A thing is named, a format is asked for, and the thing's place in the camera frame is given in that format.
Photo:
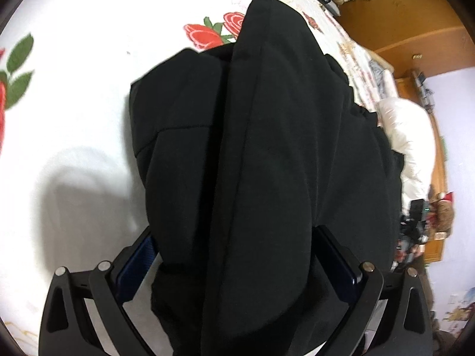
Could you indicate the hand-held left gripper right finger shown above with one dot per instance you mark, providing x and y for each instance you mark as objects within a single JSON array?
[{"x": 341, "y": 267}]

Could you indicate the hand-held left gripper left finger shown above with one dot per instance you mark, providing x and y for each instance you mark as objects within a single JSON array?
[{"x": 136, "y": 263}]

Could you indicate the black garment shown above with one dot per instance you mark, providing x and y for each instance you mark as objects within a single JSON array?
[{"x": 282, "y": 148}]

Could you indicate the brown plush toy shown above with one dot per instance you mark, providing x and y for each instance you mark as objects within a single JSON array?
[{"x": 443, "y": 209}]

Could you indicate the floral bed blanket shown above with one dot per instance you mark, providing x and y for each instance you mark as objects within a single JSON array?
[{"x": 74, "y": 118}]

